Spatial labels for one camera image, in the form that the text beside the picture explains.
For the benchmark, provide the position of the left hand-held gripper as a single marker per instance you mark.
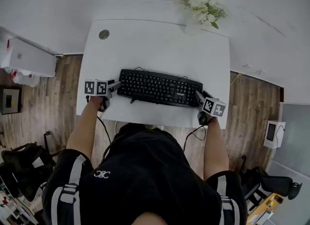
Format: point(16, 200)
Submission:
point(97, 88)

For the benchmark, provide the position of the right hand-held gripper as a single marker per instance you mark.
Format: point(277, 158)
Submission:
point(214, 108)

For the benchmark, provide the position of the black keyboard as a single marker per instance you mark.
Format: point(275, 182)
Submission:
point(159, 88)

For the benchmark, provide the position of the person's left forearm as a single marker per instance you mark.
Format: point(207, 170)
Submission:
point(82, 129)

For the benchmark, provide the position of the person's right forearm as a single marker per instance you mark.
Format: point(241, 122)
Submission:
point(215, 149)

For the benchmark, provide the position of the white vase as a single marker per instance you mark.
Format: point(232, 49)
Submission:
point(192, 26)

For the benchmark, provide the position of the white box device with screen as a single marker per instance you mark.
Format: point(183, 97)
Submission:
point(273, 134)

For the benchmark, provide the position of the white flower bunch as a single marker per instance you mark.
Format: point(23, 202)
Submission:
point(203, 6)

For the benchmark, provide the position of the person's black shirt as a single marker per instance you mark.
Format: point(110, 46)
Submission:
point(145, 178)

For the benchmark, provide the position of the black framed box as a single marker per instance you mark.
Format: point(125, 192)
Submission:
point(10, 101)

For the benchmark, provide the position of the black office chair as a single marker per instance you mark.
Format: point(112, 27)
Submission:
point(24, 166)
point(268, 183)

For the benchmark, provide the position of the yellow round table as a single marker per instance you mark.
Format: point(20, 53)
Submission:
point(264, 212)

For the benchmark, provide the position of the white wall socket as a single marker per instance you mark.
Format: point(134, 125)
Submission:
point(253, 68)

